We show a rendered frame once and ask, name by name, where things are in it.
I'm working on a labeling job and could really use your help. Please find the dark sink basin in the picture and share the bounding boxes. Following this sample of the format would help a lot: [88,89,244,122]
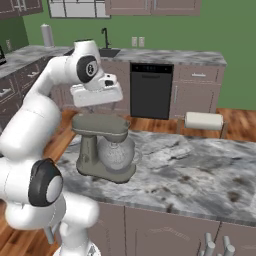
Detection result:
[98,48,121,59]

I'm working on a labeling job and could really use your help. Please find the grey stand mixer base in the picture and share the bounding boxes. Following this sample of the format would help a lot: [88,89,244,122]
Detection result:
[75,134,138,185]

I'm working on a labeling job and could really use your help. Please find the dark wall cupboard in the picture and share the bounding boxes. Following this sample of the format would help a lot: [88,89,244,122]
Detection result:
[0,0,44,20]

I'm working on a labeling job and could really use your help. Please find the mauve island cupboard door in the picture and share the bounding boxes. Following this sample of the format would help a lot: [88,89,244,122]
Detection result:
[124,205,222,256]
[218,221,256,256]
[87,201,127,256]

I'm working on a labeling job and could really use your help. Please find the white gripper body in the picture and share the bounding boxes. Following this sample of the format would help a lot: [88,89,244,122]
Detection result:
[69,81,124,109]

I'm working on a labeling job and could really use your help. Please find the metal mixer bowl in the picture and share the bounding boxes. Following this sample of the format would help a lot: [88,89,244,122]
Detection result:
[96,135,144,173]

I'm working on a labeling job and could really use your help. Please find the dark base cupboard run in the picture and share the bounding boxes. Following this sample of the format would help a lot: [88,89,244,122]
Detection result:
[0,56,54,132]

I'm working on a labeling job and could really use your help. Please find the upright white paper towel roll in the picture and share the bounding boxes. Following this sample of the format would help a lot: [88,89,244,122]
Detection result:
[40,23,55,48]

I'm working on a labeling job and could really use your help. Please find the black sink tap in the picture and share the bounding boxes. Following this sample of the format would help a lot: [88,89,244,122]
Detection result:
[100,27,111,51]

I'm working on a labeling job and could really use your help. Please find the mauve base cupboard run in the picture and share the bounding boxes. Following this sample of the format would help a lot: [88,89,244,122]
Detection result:
[49,59,132,116]
[169,63,227,120]

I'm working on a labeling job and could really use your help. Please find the grey cupboard handle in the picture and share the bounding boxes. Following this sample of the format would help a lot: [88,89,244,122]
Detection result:
[197,232,217,256]
[220,235,237,256]

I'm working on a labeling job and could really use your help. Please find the black dishwasher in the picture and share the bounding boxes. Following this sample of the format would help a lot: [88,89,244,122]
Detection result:
[129,62,175,121]

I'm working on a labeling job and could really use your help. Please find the grey stand mixer head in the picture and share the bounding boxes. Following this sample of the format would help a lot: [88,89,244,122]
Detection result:
[71,113,131,144]

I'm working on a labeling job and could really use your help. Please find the dark countertop appliance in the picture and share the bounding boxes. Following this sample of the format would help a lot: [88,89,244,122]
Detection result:
[0,44,8,67]

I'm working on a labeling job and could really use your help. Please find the white framed window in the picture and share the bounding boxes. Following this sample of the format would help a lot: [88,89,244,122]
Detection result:
[47,0,111,20]

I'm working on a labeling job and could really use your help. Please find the mauve wall cupboards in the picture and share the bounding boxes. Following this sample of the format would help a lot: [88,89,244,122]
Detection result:
[104,0,203,17]

